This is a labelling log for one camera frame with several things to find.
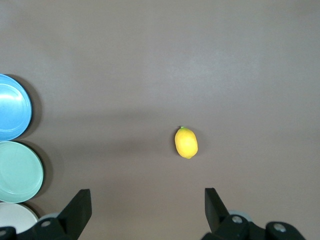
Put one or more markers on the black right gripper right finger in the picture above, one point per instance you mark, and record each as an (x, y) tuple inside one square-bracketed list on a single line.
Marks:
[(216, 216)]

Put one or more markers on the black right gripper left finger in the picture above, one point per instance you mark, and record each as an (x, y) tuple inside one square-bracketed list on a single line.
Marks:
[(75, 212)]

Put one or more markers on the blue plate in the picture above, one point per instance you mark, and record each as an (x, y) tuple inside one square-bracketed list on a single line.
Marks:
[(12, 107)]

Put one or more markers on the beige plate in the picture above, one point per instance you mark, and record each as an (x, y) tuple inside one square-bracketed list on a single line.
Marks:
[(15, 216)]

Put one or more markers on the yellow lemon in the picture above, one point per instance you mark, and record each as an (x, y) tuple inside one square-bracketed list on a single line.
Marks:
[(186, 143)]

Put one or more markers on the mint green plate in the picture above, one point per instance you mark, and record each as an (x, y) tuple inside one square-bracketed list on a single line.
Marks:
[(17, 172)]

